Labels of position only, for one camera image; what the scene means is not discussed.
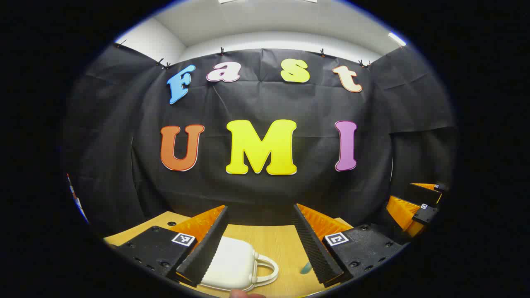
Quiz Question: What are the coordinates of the white suitcase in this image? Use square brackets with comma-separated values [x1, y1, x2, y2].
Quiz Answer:
[200, 236, 280, 292]

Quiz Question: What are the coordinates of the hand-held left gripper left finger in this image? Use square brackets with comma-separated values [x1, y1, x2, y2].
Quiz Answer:
[117, 205, 229, 288]

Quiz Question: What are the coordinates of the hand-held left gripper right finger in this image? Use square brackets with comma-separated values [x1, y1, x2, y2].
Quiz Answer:
[293, 203, 408, 286]

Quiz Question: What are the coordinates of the black backdrop cloth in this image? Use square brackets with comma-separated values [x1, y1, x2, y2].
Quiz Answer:
[62, 41, 458, 238]

